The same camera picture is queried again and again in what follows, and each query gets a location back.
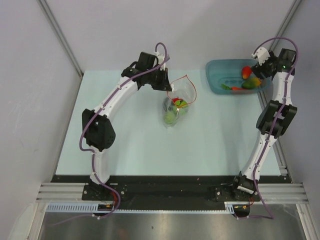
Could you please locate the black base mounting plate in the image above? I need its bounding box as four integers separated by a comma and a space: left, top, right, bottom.
51, 174, 292, 202

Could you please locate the clear zip bag orange zipper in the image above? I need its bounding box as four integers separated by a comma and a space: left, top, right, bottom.
162, 74, 197, 128

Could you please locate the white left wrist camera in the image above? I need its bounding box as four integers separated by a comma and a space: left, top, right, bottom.
154, 51, 170, 71

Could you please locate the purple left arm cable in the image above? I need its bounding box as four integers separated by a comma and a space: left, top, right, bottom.
47, 42, 168, 227

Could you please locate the aluminium front rail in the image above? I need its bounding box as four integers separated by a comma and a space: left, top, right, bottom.
36, 182, 309, 204

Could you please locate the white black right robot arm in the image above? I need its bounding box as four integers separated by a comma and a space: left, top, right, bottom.
230, 47, 298, 201

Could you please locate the orange toy carrot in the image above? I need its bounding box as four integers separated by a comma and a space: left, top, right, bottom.
221, 84, 245, 91

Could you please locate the aluminium corner post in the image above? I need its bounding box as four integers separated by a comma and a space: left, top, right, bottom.
36, 0, 84, 79
259, 0, 303, 66

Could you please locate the white slotted cable duct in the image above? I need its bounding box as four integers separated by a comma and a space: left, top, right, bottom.
46, 202, 235, 214

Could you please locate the green orange toy mango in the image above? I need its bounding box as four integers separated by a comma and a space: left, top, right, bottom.
241, 77, 262, 90

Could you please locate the left aluminium corner post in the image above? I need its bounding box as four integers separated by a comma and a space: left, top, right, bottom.
36, 0, 84, 79

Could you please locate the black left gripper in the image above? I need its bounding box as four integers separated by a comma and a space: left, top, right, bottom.
145, 67, 172, 92

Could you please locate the right aluminium corner post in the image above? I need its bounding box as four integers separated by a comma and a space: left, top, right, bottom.
259, 0, 303, 66

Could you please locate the teal plastic food container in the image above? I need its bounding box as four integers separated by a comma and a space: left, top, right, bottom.
205, 59, 272, 95

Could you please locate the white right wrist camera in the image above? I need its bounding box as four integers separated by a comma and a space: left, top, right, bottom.
251, 47, 270, 66

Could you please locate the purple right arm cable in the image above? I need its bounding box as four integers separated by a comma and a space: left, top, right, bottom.
252, 36, 300, 220

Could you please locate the red toy strawberry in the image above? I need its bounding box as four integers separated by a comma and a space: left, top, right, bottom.
241, 66, 252, 80

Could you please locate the green striped toy watermelon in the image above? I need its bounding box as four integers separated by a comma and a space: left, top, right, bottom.
174, 98, 189, 115

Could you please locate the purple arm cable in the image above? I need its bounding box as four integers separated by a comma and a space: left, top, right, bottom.
47, 42, 168, 227
252, 36, 300, 220

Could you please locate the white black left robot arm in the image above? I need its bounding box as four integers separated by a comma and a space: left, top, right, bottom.
79, 51, 172, 200

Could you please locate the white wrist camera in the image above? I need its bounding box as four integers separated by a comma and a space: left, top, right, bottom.
251, 47, 270, 66
154, 51, 170, 71

